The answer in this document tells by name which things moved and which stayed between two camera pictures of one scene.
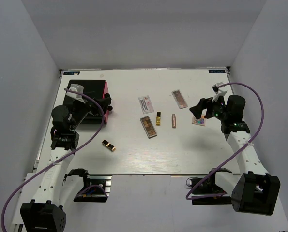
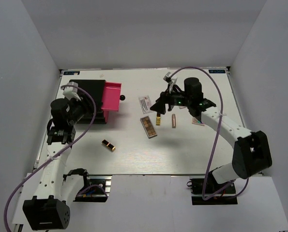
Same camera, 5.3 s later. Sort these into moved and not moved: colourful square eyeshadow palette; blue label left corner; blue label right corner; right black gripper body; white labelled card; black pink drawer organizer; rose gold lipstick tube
Moved: right black gripper body; black pink drawer organizer
Not moved: blue label right corner; white labelled card; rose gold lipstick tube; blue label left corner; colourful square eyeshadow palette
